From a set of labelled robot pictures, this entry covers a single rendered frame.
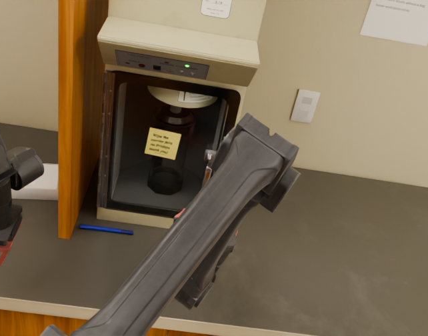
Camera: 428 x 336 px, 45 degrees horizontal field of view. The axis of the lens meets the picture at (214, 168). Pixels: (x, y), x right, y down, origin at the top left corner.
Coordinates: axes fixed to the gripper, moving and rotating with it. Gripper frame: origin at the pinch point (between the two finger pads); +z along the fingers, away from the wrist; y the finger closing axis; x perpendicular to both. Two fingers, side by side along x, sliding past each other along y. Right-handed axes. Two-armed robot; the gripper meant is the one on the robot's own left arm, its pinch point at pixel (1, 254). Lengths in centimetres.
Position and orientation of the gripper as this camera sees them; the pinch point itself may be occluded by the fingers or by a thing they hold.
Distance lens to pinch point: 114.5
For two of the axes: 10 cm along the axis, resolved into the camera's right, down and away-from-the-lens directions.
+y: 0.0, -5.9, 8.1
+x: -9.9, -1.3, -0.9
